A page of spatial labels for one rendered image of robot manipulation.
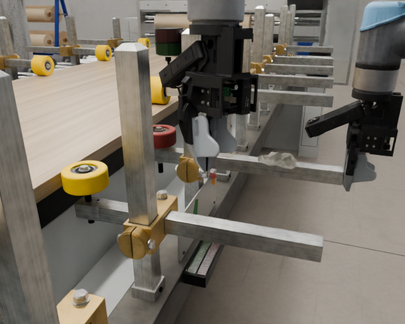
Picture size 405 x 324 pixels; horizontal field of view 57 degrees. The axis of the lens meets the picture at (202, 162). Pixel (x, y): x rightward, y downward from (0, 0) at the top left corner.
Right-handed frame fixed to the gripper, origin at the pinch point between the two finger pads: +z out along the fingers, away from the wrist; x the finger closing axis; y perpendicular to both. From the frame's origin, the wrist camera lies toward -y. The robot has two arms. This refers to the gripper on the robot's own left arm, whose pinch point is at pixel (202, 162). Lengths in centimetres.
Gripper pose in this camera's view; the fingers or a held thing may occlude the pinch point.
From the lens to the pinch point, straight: 57.7
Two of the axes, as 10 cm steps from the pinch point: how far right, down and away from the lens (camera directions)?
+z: -0.2, 9.4, 3.3
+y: 6.6, 2.6, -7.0
